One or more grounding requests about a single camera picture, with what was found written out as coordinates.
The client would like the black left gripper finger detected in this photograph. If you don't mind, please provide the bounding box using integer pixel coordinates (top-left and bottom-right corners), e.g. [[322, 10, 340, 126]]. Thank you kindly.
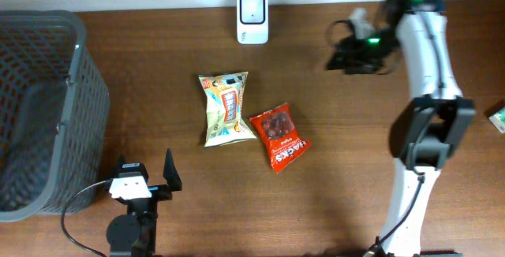
[[163, 148, 182, 191], [112, 155, 125, 178]]

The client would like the red Hacks candy bag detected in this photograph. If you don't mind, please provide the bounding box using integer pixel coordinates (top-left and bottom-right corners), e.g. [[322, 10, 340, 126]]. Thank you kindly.
[[249, 102, 311, 173]]

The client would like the white barcode scanner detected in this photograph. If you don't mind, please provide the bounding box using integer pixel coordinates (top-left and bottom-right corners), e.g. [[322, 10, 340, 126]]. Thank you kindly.
[[236, 0, 269, 45]]

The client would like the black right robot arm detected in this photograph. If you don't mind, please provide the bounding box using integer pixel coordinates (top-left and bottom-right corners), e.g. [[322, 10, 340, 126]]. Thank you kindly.
[[326, 0, 476, 256]]

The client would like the beige snack chip bag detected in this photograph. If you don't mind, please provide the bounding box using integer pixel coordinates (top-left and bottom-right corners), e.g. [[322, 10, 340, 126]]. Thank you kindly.
[[198, 72, 256, 148]]

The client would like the grey plastic mesh basket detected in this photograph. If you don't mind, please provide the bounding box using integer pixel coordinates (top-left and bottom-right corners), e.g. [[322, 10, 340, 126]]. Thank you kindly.
[[1, 10, 110, 222]]

